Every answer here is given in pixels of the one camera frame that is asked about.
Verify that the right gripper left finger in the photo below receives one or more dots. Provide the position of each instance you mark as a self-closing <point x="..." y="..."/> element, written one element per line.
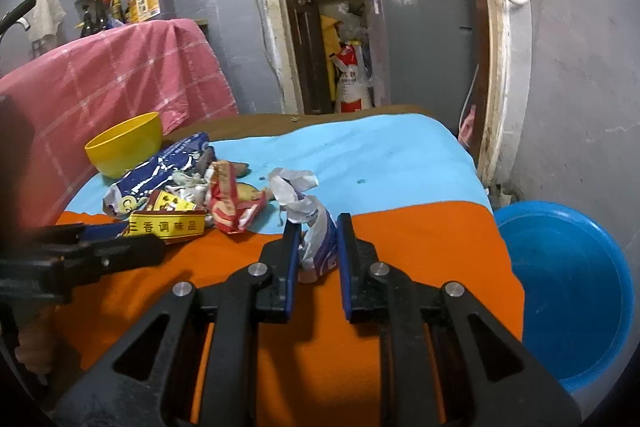
<point x="194" y="344"/>

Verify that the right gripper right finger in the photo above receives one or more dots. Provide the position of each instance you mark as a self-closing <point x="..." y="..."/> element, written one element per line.
<point x="445" y="359"/>

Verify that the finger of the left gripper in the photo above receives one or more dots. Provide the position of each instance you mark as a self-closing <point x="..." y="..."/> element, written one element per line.
<point x="78" y="232"/>
<point x="90" y="261"/>

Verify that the white blue wrapper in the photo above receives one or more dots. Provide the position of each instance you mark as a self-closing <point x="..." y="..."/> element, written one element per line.
<point x="317" y="249"/>

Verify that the yellow plastic bowl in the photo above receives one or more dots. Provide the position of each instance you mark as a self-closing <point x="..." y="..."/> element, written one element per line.
<point x="126" y="145"/>

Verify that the yellow seasoning packet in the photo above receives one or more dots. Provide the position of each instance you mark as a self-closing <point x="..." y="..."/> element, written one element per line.
<point x="167" y="216"/>

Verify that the blue snack bag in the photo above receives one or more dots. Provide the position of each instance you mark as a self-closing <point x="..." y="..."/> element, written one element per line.
<point x="135" y="187"/>

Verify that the blue plastic basin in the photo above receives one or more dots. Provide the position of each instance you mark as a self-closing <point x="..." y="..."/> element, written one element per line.
<point x="579" y="295"/>

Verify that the brown root piece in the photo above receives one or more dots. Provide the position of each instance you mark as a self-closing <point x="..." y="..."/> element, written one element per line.
<point x="206" y="158"/>

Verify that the red crumpled wrapper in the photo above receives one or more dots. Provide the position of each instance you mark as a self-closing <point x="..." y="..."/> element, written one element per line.
<point x="230" y="216"/>

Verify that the pink checked cloth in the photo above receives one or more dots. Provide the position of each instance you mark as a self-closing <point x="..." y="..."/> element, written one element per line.
<point x="76" y="91"/>

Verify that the dark sauce bottle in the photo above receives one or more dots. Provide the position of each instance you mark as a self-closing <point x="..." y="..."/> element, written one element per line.
<point x="88" y="28"/>

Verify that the light blue cloth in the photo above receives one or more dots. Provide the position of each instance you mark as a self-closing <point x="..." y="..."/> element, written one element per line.
<point x="371" y="164"/>

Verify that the hanging white towel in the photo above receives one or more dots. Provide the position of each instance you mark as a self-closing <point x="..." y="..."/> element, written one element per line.
<point x="44" y="20"/>

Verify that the red white sack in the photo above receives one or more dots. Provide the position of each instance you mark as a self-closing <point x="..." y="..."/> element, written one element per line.
<point x="352" y="89"/>

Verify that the grey refrigerator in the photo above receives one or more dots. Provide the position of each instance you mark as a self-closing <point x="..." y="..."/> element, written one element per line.
<point x="423" y="52"/>

